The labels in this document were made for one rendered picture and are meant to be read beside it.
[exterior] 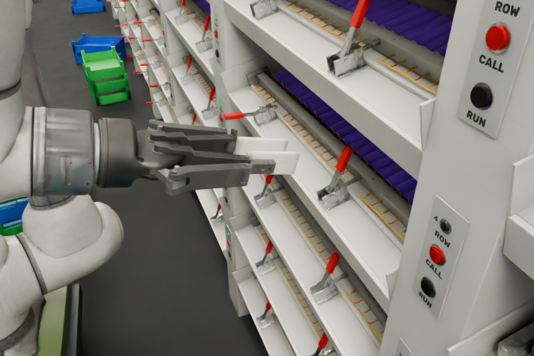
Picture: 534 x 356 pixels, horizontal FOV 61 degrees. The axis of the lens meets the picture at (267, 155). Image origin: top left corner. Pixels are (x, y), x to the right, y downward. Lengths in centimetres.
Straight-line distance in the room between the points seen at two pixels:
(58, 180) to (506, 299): 43
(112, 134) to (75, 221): 63
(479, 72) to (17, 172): 40
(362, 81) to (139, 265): 128
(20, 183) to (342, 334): 51
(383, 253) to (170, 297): 106
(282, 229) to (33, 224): 54
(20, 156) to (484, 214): 40
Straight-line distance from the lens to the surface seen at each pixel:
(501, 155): 36
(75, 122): 48
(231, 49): 97
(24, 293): 114
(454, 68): 38
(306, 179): 71
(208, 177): 49
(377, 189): 64
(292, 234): 90
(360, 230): 62
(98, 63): 298
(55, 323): 126
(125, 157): 48
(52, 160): 47
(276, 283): 108
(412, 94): 50
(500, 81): 35
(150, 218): 186
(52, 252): 111
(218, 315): 149
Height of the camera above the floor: 117
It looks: 33 degrees down
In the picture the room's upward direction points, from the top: straight up
